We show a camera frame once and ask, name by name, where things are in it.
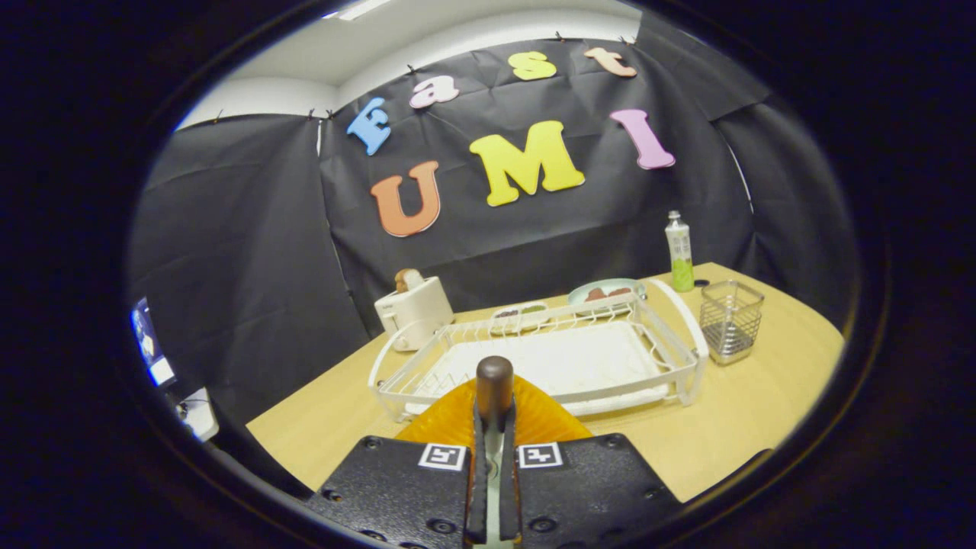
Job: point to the computer screen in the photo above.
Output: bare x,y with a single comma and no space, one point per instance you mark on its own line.
149,343

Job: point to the small dish with food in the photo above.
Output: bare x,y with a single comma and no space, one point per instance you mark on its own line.
518,313

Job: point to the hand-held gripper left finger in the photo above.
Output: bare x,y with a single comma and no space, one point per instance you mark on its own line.
479,496

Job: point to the white toaster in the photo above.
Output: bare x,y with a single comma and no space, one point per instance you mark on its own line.
415,309

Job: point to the ceiling light panel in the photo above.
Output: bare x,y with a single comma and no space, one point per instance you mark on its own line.
362,8

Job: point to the white device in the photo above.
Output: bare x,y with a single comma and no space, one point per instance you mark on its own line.
200,415

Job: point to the toasted bread slice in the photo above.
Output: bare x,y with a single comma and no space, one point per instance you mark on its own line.
408,280

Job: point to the green drink bottle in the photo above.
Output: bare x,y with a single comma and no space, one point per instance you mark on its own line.
679,252

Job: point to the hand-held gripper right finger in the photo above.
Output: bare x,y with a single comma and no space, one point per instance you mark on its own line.
509,496

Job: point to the grey plate with food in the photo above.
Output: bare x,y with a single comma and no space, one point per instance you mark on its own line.
606,293

